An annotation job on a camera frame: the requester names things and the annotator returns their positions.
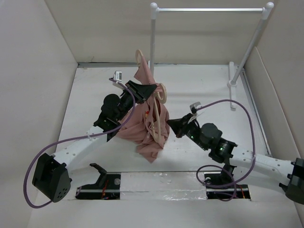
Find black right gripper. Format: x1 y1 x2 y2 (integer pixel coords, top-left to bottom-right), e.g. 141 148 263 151
166 113 209 151

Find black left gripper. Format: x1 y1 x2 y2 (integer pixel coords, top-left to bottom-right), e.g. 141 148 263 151
115 81 156 121

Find wooden clothes hanger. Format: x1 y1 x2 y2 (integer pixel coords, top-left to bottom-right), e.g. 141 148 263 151
134 49 169 143

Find pink t-shirt with pixel print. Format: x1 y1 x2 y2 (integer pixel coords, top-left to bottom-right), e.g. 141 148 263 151
116 53 170 163

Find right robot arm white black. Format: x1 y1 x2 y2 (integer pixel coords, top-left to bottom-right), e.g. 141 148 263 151
167 114 304 204

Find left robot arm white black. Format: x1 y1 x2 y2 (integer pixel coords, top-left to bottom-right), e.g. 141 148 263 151
32 80 157 203

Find white clothes rack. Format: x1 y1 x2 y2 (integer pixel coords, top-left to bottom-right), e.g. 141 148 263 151
149 1 275 100

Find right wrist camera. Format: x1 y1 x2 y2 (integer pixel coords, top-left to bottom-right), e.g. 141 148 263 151
190 102 205 119

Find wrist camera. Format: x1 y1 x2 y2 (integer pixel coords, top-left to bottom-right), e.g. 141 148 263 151
109 70 122 89
190 102 205 119

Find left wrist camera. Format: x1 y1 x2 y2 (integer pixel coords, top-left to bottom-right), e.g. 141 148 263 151
109 70 122 89

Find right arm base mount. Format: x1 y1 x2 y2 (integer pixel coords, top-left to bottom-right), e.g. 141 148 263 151
203 163 251 200

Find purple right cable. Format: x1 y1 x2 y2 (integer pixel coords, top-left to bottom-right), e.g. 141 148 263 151
191 99 257 201

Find purple cable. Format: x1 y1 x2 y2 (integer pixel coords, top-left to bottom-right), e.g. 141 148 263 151
191 99 257 201
25 77 136 209

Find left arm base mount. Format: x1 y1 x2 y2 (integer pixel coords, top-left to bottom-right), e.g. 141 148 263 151
75 163 121 200

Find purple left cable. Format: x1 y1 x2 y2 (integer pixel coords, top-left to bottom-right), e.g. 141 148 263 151
25 77 136 209

